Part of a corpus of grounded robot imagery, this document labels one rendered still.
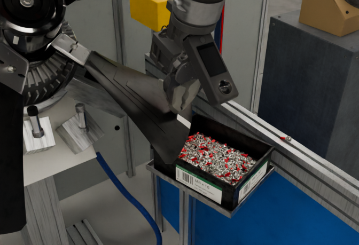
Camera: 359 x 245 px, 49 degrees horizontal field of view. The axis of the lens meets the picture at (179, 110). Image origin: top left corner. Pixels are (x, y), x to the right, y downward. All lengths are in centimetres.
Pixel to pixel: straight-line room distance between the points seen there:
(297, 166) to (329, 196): 9
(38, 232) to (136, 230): 78
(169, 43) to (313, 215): 54
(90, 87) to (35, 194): 34
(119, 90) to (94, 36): 95
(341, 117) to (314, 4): 32
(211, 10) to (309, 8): 65
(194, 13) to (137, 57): 119
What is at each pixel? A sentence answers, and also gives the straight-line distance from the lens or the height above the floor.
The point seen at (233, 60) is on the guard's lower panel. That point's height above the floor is 48.
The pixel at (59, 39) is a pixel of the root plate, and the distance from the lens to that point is 72.
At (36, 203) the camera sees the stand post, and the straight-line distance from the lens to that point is 105.
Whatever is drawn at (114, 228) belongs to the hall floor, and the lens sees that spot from 186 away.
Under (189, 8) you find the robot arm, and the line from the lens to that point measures 57.
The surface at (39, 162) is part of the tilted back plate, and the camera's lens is 89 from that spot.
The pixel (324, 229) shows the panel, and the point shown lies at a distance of 98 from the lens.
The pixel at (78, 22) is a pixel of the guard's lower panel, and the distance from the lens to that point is 157.
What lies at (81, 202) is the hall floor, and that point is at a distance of 200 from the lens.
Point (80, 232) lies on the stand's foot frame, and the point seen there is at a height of 8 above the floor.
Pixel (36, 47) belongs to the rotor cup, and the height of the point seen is 114.
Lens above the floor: 141
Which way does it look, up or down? 33 degrees down
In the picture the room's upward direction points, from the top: straight up
